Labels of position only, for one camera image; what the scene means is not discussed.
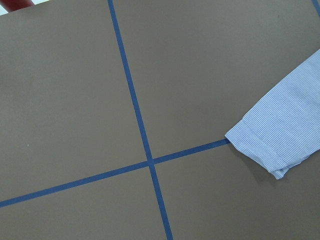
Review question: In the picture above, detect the light blue striped shirt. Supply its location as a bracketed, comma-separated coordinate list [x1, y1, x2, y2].
[225, 51, 320, 180]

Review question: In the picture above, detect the red cylinder object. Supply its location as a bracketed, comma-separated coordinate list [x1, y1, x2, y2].
[0, 0, 35, 13]

